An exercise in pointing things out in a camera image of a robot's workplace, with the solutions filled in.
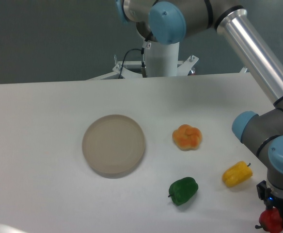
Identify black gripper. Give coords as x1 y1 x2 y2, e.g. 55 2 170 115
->
256 180 283 220

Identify red bell pepper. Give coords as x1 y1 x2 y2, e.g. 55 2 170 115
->
255 208 283 233

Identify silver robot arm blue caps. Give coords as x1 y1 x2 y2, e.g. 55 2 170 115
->
116 0 283 233

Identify yellow bell pepper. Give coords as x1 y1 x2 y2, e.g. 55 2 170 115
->
222 161 253 188

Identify green bell pepper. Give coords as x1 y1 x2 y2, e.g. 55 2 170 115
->
168 177 199 206

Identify orange braided bread roll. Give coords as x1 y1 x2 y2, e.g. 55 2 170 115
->
172 124 203 150

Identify beige round plate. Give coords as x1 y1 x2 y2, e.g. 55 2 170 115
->
82 115 146 177

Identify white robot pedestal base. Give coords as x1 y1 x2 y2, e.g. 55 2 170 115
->
85 40 249 81

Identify black cable with connector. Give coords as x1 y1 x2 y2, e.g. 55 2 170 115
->
118 32 154 80

